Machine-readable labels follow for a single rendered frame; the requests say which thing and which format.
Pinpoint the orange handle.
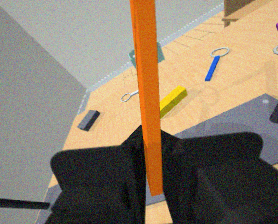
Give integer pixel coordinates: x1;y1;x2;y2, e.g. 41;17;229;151
130;0;163;196

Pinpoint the purple handle with grey ring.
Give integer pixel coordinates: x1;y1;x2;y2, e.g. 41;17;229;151
273;23;278;55

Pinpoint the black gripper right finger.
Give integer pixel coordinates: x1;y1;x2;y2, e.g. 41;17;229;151
161;130;264;222

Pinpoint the yellow rectangular block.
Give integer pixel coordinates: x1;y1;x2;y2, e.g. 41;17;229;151
160;85;188;119

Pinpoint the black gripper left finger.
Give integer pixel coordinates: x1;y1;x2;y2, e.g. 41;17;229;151
50;125;146;224

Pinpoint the blue handle with grey loop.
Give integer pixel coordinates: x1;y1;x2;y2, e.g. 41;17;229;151
205;47;230;82

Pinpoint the dark grey block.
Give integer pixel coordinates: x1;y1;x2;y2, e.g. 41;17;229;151
77;110;100;132

